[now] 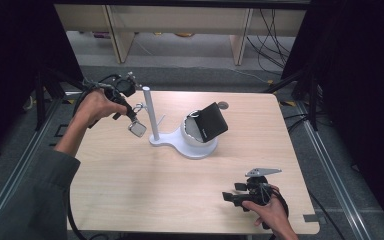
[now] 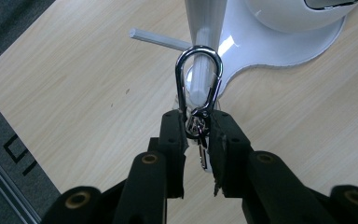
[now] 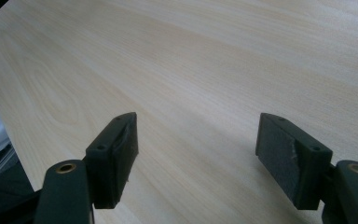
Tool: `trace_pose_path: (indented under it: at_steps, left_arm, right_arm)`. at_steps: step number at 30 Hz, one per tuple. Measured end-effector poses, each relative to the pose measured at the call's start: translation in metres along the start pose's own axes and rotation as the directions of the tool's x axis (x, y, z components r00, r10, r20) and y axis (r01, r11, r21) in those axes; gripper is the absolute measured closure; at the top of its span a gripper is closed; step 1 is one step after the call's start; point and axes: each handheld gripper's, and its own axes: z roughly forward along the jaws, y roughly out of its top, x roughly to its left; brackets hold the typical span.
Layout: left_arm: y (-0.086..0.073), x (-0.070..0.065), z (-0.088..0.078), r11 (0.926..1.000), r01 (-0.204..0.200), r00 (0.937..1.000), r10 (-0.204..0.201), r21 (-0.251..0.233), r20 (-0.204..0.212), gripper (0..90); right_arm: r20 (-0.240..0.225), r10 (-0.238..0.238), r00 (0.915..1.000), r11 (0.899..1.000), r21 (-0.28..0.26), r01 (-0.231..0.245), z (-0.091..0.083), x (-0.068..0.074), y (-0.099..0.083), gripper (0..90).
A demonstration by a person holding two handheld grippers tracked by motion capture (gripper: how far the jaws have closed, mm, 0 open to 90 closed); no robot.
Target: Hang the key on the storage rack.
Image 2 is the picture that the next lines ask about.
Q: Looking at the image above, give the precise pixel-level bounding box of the white bowl with dark rim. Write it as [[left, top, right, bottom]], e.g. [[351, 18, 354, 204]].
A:
[[244, 0, 358, 35]]

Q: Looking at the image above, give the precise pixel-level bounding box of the aluminium floor rail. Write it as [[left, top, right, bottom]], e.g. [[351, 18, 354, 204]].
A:
[[0, 145, 42, 224]]

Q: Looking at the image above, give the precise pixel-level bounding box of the white key holder stand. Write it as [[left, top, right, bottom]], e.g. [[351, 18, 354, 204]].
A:
[[128, 0, 347, 107]]

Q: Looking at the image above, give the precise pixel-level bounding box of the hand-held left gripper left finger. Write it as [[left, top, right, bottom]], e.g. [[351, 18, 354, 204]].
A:
[[113, 108, 190, 224]]

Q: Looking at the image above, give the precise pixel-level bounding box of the car key with silver carabiner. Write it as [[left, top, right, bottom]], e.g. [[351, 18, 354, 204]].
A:
[[173, 44, 225, 174]]

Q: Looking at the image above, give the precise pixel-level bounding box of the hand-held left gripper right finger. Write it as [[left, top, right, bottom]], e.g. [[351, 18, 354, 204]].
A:
[[207, 109, 338, 224]]

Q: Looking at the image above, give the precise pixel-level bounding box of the black tape floor mark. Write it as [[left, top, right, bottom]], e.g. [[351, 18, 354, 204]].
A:
[[3, 133, 39, 177]]

